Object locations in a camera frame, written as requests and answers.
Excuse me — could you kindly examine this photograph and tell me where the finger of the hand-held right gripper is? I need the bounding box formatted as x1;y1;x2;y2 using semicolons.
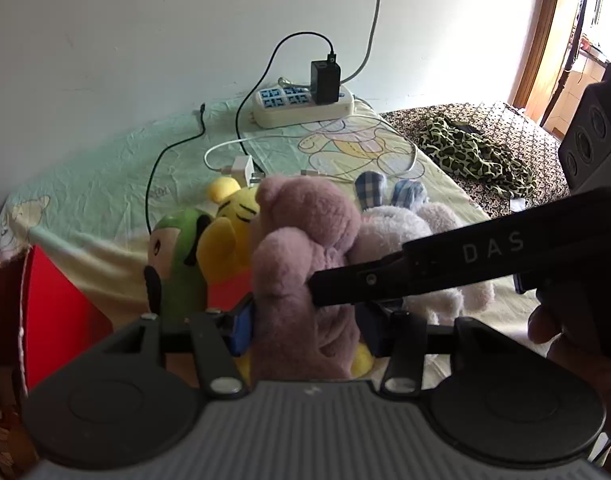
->
308;252;411;309

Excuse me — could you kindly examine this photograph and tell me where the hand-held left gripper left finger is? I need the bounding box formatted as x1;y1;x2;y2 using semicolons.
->
104;293;257;401

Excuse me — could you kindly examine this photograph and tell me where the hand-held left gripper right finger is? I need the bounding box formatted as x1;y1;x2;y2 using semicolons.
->
356;304;507;396

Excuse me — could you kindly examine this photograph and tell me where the large white rabbit plush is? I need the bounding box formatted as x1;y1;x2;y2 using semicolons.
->
353;170;497;327

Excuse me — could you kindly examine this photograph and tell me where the pink plush bear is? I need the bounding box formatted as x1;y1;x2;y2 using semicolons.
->
250;175;362;382

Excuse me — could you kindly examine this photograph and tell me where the yellow tiger plush toy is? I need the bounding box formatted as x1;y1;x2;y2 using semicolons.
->
196;177;376;380

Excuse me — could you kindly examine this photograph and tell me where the green plush toy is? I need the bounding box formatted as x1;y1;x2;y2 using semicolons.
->
144;208;217;327

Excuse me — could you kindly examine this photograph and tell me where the red cardboard box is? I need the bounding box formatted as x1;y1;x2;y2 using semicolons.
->
0;244;114;480

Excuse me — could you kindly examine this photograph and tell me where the person's right hand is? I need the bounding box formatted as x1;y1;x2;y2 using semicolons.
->
528;305;611;412

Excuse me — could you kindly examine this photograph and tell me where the camouflage cloth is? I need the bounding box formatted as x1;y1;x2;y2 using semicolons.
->
417;114;537;201

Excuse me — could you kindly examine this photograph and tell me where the leopard print blanket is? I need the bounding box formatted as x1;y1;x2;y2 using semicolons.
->
379;101;572;219

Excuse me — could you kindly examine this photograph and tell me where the white charger adapter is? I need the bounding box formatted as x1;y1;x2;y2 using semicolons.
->
220;155;264;187

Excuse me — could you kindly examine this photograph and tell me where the white power strip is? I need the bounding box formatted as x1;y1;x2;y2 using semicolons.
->
256;84;355;129

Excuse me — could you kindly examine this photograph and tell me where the black charger adapter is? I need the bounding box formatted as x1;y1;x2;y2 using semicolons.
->
310;52;341;105

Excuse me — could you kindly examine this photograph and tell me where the black charging cable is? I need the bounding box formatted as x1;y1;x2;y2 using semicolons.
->
145;31;339;237

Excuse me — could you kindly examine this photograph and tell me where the white charging cable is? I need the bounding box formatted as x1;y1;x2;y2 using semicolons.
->
204;114;419;184

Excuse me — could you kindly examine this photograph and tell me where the wooden door frame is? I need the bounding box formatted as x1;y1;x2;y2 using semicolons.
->
507;0;567;112

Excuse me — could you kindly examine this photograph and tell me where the grey power cord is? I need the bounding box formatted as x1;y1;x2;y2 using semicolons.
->
339;0;383;84

